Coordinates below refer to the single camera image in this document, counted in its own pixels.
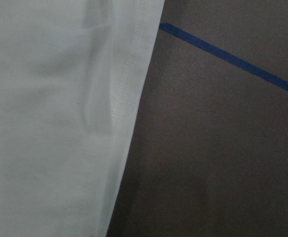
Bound cream long-sleeve cat shirt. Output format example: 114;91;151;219
0;0;164;237

